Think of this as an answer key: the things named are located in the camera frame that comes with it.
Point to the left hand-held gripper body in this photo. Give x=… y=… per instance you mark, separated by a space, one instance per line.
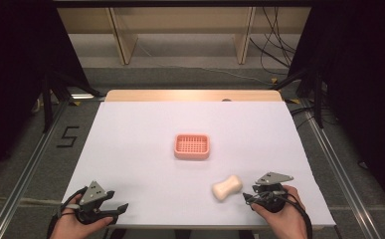
x=93 y=193

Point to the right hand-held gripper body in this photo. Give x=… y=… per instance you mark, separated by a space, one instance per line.
x=270 y=189

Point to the cream soap bar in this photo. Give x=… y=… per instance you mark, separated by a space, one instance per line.
x=227 y=187

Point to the pink soap dish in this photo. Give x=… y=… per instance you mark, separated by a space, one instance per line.
x=192 y=146

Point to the person's right hand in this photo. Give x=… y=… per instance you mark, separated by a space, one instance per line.
x=284 y=222

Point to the person's left hand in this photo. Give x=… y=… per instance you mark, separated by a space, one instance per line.
x=70 y=225

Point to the white table sheet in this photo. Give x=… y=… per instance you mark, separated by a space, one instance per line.
x=166 y=186

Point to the black stand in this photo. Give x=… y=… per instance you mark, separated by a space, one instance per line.
x=52 y=89
x=312 y=89

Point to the wooden table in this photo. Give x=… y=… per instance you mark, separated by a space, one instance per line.
x=193 y=95

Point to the black curtain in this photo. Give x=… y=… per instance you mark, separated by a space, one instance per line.
x=362 y=83
x=17 y=66

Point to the aluminium floor rail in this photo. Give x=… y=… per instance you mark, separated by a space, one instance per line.
x=27 y=169
x=341 y=172

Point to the beige wooden shelf frame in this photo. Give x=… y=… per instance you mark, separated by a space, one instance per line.
x=180 y=20

